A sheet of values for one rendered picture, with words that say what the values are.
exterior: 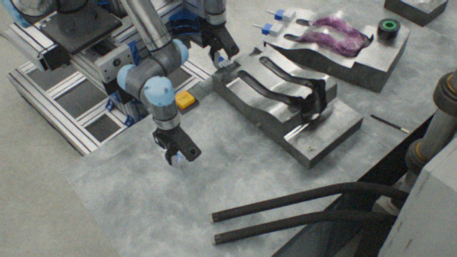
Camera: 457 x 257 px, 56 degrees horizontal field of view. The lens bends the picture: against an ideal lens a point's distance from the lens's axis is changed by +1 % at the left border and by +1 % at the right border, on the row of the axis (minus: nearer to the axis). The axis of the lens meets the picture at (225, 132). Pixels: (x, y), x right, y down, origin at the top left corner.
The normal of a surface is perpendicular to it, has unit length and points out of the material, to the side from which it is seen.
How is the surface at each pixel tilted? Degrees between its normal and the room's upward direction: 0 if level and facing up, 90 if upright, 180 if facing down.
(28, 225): 0
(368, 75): 90
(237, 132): 0
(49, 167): 0
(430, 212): 90
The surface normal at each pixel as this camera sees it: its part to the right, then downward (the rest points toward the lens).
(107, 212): -0.07, -0.62
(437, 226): -0.77, 0.54
